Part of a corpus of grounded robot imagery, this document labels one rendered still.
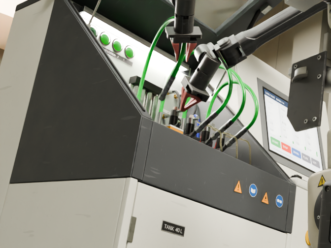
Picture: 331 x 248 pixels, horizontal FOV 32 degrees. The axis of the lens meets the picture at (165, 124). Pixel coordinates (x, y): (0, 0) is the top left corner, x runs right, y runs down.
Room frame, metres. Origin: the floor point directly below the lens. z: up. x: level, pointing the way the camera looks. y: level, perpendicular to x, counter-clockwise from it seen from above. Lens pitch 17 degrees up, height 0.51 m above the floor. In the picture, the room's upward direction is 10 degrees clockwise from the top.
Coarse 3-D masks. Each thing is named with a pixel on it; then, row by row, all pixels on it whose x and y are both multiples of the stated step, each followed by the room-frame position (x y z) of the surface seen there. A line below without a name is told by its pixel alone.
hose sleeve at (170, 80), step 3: (171, 78) 1.66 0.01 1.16; (174, 78) 1.66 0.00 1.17; (168, 81) 1.67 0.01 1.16; (171, 81) 1.67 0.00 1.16; (165, 84) 1.69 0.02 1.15; (168, 84) 1.68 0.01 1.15; (171, 84) 1.68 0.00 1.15; (165, 87) 1.69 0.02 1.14; (168, 87) 1.69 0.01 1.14; (165, 90) 1.70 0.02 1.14; (168, 90) 1.70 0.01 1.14; (162, 93) 1.71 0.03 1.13; (165, 93) 1.71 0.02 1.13
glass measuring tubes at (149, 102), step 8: (136, 80) 2.01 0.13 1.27; (144, 80) 2.03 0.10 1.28; (136, 88) 2.02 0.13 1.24; (144, 88) 2.05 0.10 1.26; (152, 88) 2.06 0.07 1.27; (160, 88) 2.09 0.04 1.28; (144, 96) 2.08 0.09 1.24; (152, 96) 2.11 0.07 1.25; (144, 104) 2.08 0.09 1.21; (152, 104) 2.10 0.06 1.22; (152, 112) 2.09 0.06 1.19; (152, 120) 2.09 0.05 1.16
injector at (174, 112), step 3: (171, 111) 1.82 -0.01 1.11; (174, 111) 1.81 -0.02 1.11; (171, 114) 1.82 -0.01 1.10; (174, 114) 1.81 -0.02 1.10; (177, 114) 1.82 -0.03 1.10; (171, 117) 1.81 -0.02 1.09; (174, 117) 1.81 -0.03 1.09; (177, 117) 1.82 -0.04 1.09; (171, 120) 1.81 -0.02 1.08; (174, 120) 1.81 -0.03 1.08; (177, 120) 1.82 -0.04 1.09; (168, 123) 1.82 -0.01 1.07; (171, 123) 1.81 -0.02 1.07; (174, 123) 1.81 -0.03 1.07; (177, 123) 1.80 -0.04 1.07; (180, 123) 1.81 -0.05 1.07; (177, 126) 1.80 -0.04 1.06
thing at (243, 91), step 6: (222, 66) 1.90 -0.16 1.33; (234, 72) 1.86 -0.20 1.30; (240, 78) 1.84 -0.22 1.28; (240, 84) 1.83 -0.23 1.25; (186, 102) 2.01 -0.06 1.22; (240, 108) 1.82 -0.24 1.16; (186, 114) 2.02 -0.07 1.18; (240, 114) 1.83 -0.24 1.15; (234, 120) 1.84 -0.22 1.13; (180, 126) 2.02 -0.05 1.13; (222, 126) 1.87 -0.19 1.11; (228, 126) 1.86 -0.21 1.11; (216, 132) 1.89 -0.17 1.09; (222, 132) 1.88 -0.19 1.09; (216, 138) 1.90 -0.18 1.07
